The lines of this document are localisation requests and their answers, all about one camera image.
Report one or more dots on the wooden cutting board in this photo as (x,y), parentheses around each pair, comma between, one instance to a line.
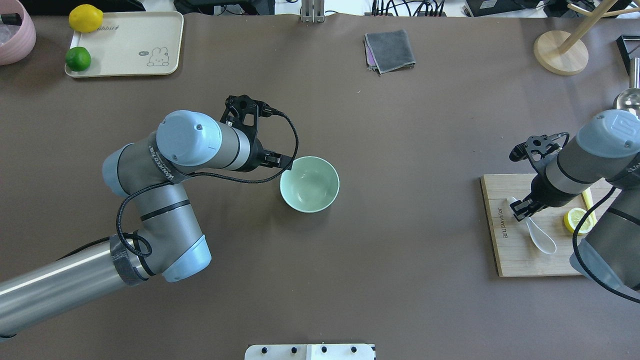
(514,251)

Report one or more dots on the yellow lemon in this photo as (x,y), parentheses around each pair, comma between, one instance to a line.
(85,18)

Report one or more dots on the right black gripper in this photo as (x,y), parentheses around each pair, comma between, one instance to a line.
(539,190)

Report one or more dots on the wooden stand with round base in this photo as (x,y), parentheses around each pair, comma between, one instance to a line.
(563,53)

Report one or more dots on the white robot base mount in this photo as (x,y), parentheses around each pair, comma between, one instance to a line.
(311,351)

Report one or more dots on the grey folded cloth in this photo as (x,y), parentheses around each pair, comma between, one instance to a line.
(391,50)

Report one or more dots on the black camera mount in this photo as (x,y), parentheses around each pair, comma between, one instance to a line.
(539,150)
(236,110)

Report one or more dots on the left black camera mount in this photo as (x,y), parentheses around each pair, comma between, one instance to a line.
(236,110)

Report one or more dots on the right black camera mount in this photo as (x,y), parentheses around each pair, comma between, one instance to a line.
(539,150)

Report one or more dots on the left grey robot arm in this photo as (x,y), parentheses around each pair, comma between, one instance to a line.
(156,230)

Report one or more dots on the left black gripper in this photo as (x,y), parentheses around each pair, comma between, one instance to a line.
(256,154)

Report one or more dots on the green lime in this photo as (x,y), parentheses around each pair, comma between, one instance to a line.
(78,59)

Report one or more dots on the half lemon slice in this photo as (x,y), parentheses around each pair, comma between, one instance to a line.
(572,218)

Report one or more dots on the cream tray with bunny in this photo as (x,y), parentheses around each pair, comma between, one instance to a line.
(132,44)

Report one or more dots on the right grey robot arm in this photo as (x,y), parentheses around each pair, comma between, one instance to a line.
(606,148)

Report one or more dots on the pink bowl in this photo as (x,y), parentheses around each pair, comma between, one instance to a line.
(17,41)

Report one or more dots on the yellow plastic knife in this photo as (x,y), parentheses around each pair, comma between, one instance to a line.
(589,204)

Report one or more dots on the light green bowl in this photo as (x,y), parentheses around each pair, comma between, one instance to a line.
(311,185)

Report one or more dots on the white plastic spoon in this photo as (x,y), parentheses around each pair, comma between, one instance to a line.
(539,238)

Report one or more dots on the pink purple cloth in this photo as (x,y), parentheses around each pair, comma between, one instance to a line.
(370,60)

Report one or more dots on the metal camera post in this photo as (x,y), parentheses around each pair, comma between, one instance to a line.
(312,11)

